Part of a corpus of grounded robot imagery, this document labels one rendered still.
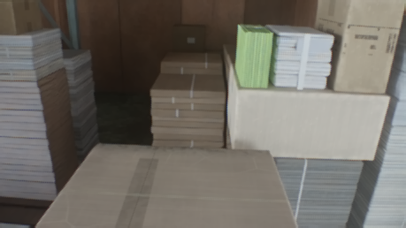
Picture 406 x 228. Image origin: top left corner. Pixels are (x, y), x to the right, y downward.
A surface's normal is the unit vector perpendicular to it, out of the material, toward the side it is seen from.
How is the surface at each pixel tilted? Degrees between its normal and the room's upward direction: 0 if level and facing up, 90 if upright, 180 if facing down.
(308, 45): 90
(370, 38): 89
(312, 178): 90
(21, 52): 92
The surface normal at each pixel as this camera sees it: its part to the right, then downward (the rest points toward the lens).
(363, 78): -0.04, 0.37
